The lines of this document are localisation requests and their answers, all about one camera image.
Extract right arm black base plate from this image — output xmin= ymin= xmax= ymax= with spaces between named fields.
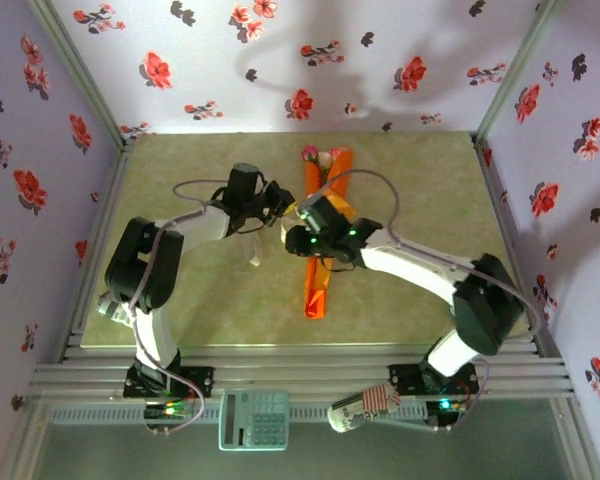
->
xmin=388 ymin=363 xmax=481 ymax=397

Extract small printed striped can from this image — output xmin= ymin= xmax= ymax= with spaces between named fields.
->
xmin=95 ymin=292 xmax=134 ymax=329

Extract aluminium front frame rails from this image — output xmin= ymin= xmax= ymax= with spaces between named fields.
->
xmin=29 ymin=342 xmax=576 ymax=401

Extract large printed can, red stripes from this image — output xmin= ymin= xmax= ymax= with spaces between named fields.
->
xmin=327 ymin=382 xmax=402 ymax=434

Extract aluminium side rail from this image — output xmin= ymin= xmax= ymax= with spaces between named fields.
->
xmin=54 ymin=139 xmax=136 ymax=364
xmin=472 ymin=134 xmax=566 ymax=359

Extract aluminium corner post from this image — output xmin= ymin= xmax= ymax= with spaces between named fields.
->
xmin=472 ymin=0 xmax=564 ymax=146
xmin=27 ymin=0 xmax=131 ymax=151

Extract white printed ribbon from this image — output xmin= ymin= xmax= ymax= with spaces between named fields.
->
xmin=242 ymin=209 xmax=301 ymax=269

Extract aluminium frame leg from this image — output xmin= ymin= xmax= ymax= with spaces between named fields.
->
xmin=0 ymin=399 xmax=51 ymax=480
xmin=549 ymin=397 xmax=600 ymax=480

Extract grey slotted cable tray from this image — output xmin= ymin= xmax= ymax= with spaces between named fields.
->
xmin=47 ymin=402 xmax=431 ymax=426

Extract orange wrapping paper sheet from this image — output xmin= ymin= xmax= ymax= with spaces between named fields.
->
xmin=302 ymin=144 xmax=356 ymax=320

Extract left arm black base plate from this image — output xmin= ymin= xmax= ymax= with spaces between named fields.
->
xmin=123 ymin=366 xmax=216 ymax=400

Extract grey desk calculator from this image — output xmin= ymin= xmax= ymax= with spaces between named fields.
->
xmin=218 ymin=389 xmax=291 ymax=452

